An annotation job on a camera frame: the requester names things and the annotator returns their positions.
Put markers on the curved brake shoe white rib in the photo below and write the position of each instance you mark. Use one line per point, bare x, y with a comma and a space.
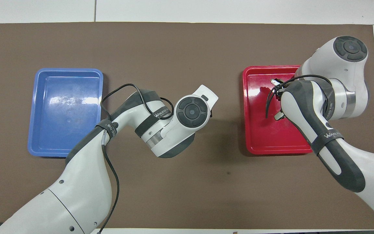
274, 81

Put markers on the brown table mat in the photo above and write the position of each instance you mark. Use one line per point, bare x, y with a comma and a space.
187, 48

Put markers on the blue plastic tray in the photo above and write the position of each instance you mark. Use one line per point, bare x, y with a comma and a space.
63, 97

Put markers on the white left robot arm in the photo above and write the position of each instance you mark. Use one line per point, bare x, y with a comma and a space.
83, 182

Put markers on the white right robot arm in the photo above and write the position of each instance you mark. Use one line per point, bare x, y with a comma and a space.
352, 81

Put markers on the red plastic tray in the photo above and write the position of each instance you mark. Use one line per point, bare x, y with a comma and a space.
258, 130

